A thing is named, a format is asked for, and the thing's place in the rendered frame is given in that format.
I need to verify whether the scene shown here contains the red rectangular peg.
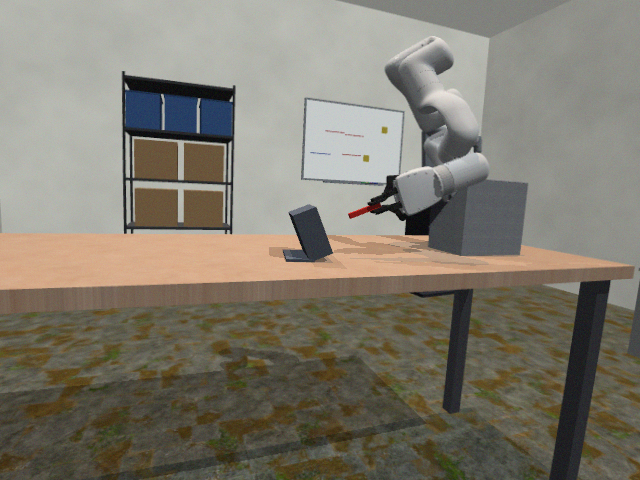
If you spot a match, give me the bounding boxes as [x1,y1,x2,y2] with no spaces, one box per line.
[348,203,381,219]

